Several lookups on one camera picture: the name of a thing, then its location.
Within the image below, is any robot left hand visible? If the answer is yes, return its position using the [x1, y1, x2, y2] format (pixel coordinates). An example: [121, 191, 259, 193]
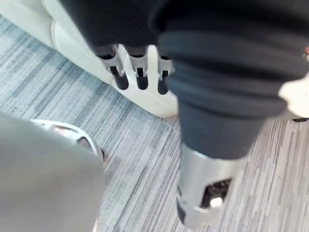
[59, 0, 309, 231]

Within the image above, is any white cushion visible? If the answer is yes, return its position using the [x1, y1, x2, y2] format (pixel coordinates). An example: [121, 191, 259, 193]
[277, 72, 309, 119]

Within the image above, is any cream leather sofa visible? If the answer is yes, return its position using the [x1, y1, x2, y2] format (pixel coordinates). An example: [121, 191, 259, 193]
[0, 0, 181, 118]

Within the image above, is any robot silver leg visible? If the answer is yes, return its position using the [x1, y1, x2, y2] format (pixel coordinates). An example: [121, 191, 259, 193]
[0, 113, 107, 232]

